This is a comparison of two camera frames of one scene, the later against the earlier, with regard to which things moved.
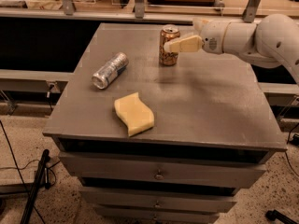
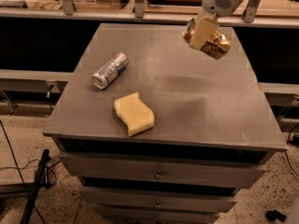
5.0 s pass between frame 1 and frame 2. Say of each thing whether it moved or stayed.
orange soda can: moved
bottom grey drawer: stayed
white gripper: moved
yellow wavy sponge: stayed
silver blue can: stayed
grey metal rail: stayed
